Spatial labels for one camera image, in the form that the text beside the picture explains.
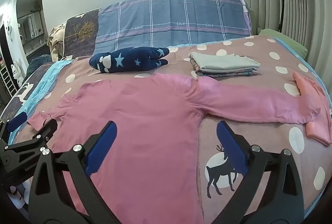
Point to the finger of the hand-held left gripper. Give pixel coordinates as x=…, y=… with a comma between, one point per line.
x=16, y=121
x=44, y=132

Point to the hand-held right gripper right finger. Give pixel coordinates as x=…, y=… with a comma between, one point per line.
x=230, y=146

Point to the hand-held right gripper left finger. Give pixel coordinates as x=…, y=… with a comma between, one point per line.
x=102, y=146

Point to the pink long-sleeve shirt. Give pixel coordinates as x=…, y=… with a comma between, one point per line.
x=145, y=109

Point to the beige clothes pile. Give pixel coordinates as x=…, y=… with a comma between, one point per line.
x=55, y=42

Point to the polka-dot bed sheet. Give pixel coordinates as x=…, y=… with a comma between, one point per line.
x=262, y=141

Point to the white slatted rack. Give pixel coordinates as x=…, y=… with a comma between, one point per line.
x=6, y=81

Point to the light blue cloth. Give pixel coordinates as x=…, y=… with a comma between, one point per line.
x=44, y=83

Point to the white cat figurine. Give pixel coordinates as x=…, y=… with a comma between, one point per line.
x=16, y=73

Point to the dark teal blanket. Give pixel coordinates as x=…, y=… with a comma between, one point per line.
x=39, y=63

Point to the pale green folded cloth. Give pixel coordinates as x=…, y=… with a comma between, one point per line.
x=223, y=59

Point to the navy star-print garment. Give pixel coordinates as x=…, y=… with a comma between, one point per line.
x=124, y=58

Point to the salmon pink garment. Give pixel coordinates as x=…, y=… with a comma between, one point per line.
x=308, y=83

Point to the tree-print cushion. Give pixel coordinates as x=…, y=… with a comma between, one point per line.
x=81, y=32

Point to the blue plaid pillow cover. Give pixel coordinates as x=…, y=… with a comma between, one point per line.
x=168, y=16

